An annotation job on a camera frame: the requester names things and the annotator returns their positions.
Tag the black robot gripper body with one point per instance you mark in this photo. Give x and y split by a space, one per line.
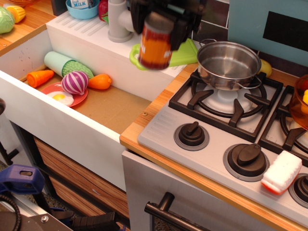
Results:
185 16

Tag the orange brown toy soup can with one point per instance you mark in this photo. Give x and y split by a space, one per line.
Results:
155 49

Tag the stainless steel pot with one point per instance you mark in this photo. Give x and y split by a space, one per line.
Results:
228 66

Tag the orange transparent pot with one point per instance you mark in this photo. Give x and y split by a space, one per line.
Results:
298 105

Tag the green plastic cutting board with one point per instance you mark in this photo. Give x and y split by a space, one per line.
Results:
186 54

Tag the grey toy faucet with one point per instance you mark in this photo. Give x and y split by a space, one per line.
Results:
120 21

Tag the red toy pepper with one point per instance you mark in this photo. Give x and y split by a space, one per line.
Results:
103 11

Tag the yellow toy lemon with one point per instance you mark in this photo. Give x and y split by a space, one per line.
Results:
265 68

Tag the blue bowl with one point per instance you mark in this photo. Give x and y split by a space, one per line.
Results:
85 13

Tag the toy milk carton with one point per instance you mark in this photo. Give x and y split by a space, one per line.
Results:
82 4

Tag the orange toy carrot right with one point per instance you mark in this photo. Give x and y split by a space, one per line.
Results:
100 82

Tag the orange toy carrot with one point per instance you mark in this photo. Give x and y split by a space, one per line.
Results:
100 82
38 78

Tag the black left stove grate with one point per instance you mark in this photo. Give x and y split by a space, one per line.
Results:
241 113

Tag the black stove grate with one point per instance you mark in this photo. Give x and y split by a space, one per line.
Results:
281 133
241 113

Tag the black left stove knob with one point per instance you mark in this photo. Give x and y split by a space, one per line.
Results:
191 136

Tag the black stove knob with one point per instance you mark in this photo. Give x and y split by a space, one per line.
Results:
191 136
246 162
299 190

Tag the green toy corn cob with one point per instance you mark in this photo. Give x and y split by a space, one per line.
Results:
73 65

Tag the purple white toy onion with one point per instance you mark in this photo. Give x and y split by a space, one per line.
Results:
75 82

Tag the grey toy stove top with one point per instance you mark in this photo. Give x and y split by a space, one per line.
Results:
158 136

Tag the white toy sink basin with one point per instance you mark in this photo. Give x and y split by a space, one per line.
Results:
88 132

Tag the mint green cup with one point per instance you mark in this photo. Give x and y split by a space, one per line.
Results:
56 62

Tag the toy fried egg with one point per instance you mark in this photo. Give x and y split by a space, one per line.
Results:
62 97

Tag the red toy plate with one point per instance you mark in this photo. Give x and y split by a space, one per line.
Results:
57 87

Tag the black middle stove knob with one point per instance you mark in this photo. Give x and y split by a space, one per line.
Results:
246 162

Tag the orange toy carrot left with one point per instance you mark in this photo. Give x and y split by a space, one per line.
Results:
38 78

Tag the yellow toy corn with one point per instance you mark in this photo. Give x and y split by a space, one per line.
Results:
18 12

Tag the black right stove grate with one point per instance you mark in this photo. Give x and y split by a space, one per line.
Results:
281 133

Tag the green toy cabbage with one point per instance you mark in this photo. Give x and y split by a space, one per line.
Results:
7 21

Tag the white red toy sushi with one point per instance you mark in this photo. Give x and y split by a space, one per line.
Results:
281 173

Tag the black right stove knob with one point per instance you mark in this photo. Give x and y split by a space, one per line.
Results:
299 190

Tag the blue clamp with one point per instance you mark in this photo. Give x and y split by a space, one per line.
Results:
21 179

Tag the black oven door handle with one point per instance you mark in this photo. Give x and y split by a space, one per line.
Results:
162 212

